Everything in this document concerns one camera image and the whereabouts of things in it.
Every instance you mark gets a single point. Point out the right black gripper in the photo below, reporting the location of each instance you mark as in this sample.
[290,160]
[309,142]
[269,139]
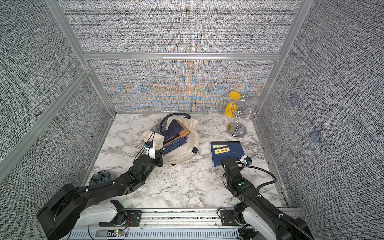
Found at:
[223,162]

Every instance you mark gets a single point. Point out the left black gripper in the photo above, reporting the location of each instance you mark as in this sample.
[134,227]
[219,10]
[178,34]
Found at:
[158,159]

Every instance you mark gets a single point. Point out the cream canvas tote bag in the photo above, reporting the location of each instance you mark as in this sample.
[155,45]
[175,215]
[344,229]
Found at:
[181,154]

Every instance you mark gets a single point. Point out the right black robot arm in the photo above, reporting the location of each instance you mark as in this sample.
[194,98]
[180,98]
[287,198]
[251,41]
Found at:
[256,211]

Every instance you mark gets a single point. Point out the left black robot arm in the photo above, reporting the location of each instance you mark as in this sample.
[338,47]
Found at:
[59,215]

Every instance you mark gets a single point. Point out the blue book stack in bag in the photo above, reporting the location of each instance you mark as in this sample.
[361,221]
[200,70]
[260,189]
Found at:
[175,136]

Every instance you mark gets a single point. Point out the dark round cup cluster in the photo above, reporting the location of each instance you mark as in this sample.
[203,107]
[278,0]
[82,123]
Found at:
[99,178]

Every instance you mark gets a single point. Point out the clear wine glass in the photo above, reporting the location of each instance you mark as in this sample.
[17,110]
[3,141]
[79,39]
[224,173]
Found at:
[252,104]

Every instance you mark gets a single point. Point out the yellow wine glass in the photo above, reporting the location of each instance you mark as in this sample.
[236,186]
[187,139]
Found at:
[231,107]

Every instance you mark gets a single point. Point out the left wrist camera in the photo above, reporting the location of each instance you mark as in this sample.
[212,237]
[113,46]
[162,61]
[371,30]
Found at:
[149,149]

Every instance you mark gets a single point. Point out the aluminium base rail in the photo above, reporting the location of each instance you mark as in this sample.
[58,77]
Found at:
[177,224]

